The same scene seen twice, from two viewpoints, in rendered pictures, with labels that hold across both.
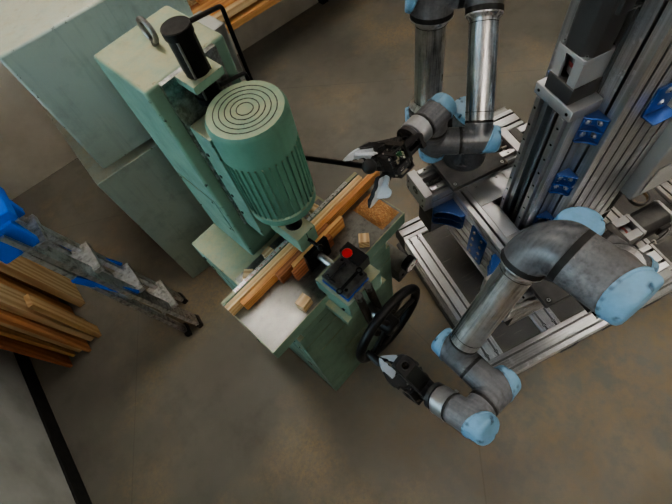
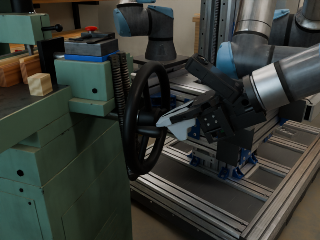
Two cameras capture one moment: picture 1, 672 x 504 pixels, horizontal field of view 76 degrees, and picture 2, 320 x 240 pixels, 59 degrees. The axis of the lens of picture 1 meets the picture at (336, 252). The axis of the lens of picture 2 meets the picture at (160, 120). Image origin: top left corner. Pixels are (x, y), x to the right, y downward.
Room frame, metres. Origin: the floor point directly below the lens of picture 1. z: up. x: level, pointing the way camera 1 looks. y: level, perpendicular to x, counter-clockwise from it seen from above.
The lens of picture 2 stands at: (-0.10, 0.30, 1.10)
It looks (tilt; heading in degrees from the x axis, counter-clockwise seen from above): 25 degrees down; 322
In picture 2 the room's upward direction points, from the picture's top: straight up
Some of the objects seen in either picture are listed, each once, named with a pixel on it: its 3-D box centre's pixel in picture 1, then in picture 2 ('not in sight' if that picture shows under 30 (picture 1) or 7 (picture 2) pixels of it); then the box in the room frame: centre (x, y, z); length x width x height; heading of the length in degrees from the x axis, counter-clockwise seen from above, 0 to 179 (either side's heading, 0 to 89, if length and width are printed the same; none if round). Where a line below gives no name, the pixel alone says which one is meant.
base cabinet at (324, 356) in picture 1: (310, 293); (35, 214); (0.81, 0.16, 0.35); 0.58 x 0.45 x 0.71; 33
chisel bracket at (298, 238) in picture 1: (293, 227); (21, 31); (0.73, 0.10, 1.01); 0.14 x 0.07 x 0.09; 33
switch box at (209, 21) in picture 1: (215, 51); not in sight; (1.05, 0.15, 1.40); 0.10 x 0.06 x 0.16; 33
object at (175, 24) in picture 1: (193, 63); not in sight; (0.82, 0.17, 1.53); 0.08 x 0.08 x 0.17; 33
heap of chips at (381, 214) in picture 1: (375, 208); not in sight; (0.77, -0.16, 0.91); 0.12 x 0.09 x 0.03; 33
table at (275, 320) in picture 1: (330, 272); (69, 86); (0.62, 0.03, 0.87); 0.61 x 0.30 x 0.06; 123
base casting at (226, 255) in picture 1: (289, 250); (11, 115); (0.81, 0.16, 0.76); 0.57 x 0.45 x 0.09; 33
